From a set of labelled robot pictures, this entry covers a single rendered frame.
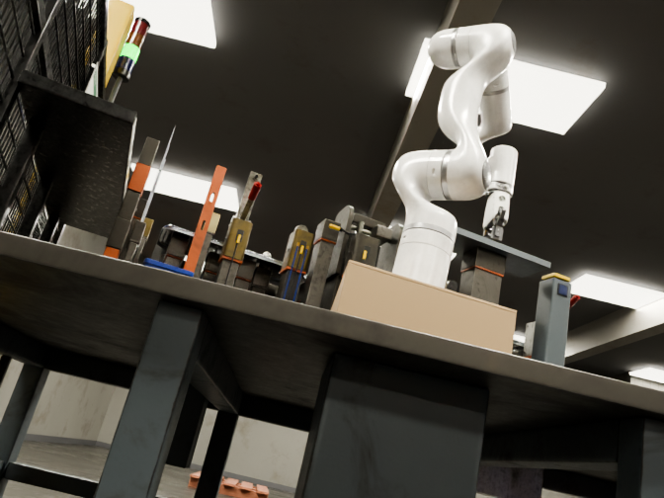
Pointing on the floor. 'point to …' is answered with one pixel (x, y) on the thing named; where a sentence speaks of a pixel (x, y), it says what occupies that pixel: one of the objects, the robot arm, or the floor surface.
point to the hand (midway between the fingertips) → (491, 242)
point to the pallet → (234, 487)
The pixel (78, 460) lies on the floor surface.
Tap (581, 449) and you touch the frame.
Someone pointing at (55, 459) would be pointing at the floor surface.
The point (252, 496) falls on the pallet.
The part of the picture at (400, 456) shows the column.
